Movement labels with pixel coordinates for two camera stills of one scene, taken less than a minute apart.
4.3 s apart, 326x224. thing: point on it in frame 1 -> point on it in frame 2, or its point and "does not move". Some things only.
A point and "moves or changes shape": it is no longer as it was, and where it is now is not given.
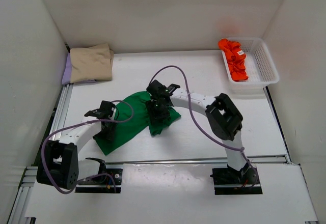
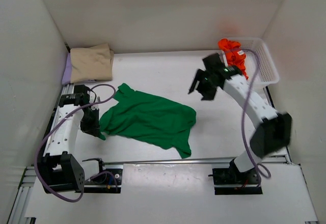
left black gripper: x=106 y=134 -> x=89 y=123
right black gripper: x=158 y=115 -> x=204 y=84
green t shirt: x=133 y=116 moves or changes shape
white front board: x=179 y=193 does not move
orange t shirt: x=236 y=59 does not move
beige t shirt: x=91 y=63 does not move
